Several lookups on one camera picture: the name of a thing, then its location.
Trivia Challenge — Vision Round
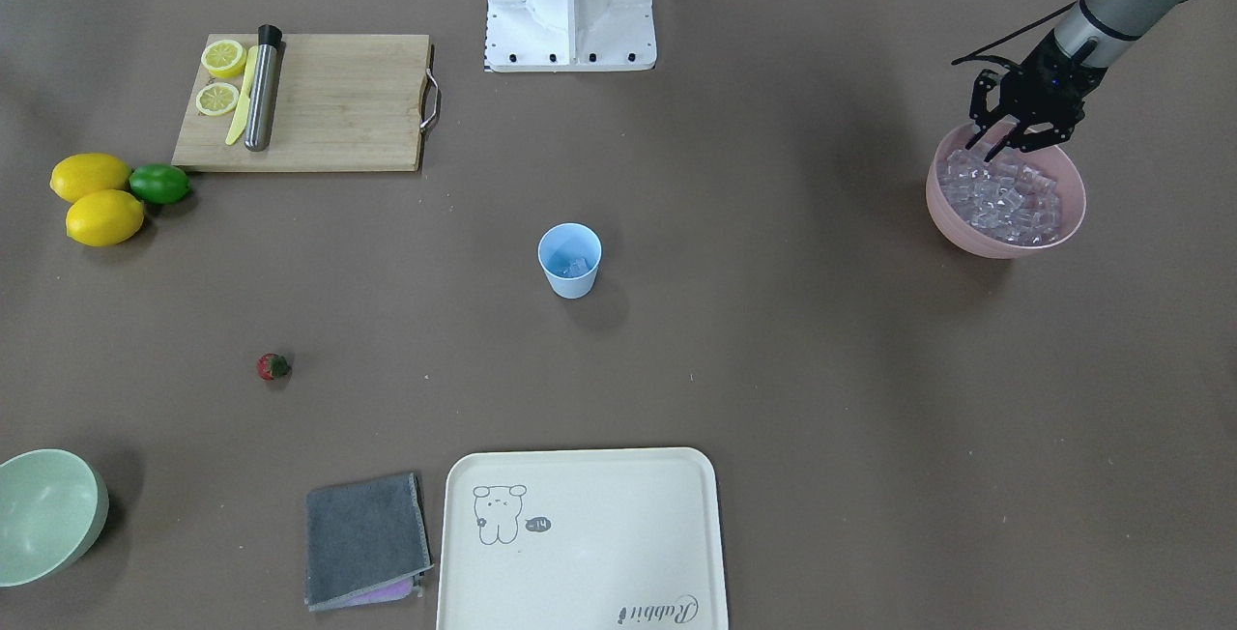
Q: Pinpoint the ice cubes pile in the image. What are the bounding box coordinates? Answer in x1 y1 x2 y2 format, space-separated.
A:
935 149 1063 248

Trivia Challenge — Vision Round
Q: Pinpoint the green lime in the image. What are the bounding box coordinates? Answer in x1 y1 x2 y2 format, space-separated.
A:
127 163 190 205

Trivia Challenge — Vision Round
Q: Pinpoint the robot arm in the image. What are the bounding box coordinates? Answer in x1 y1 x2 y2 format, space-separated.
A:
964 0 1189 158

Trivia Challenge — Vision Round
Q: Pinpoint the mint green bowl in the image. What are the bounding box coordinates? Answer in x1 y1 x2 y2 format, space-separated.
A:
1 448 110 587

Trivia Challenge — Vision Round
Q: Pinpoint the pink bowl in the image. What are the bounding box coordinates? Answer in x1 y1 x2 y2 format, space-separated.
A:
925 120 1086 259

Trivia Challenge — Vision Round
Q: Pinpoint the wooden cutting board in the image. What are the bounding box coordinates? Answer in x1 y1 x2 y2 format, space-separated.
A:
171 33 442 175

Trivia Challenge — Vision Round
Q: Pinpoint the yellow lemon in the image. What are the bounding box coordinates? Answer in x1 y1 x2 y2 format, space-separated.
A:
66 189 145 248
49 152 131 203

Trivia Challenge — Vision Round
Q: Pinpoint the clear ice cube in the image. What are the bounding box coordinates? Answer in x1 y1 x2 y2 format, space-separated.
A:
562 256 593 278

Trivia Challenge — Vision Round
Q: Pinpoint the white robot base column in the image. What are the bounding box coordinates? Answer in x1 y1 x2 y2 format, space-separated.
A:
482 0 658 72

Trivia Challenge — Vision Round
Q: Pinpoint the red strawberry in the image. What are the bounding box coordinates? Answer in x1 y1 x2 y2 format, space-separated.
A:
255 353 292 381

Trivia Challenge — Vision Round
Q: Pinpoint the light blue cup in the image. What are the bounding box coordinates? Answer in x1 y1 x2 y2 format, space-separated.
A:
537 223 604 300

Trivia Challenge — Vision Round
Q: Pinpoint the lemon slice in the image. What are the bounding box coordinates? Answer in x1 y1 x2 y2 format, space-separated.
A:
194 80 240 118
200 40 247 79

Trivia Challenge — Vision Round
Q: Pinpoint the steel muddler black tip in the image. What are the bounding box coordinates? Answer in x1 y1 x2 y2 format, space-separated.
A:
244 25 283 152

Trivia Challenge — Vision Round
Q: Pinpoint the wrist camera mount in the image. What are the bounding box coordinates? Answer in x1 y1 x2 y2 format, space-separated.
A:
970 68 1085 152

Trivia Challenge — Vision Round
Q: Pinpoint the grey folded cloth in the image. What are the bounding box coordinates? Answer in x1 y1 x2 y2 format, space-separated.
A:
304 472 433 613

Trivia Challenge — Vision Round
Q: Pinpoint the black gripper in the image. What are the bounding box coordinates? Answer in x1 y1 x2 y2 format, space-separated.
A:
966 32 1108 162

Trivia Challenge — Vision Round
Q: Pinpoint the cream rectangular tray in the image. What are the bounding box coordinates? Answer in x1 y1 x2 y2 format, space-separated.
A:
435 446 731 629

